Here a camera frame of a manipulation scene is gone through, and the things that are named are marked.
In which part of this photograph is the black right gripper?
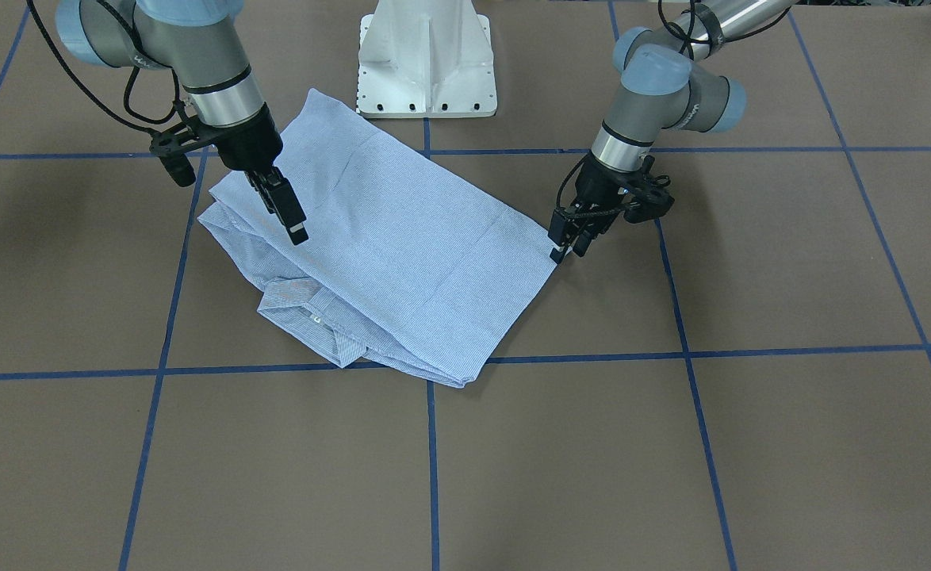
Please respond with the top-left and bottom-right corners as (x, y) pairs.
(210, 107), (308, 245)

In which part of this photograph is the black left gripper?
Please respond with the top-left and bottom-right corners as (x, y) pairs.
(548, 155), (648, 265)

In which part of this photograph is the light blue striped shirt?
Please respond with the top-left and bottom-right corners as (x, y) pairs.
(198, 90), (556, 388)

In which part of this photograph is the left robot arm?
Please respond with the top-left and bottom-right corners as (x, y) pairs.
(549, 1), (791, 263)

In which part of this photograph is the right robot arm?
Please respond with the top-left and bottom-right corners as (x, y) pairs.
(55, 1), (308, 243)

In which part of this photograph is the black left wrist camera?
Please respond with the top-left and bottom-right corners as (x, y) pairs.
(622, 155), (675, 224)

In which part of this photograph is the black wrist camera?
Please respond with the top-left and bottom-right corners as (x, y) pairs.
(622, 155), (675, 224)
(149, 118), (220, 187)

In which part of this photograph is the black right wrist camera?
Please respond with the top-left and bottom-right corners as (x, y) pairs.
(149, 118), (220, 187)

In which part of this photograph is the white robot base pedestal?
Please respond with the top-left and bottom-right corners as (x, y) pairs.
(356, 1), (499, 119)

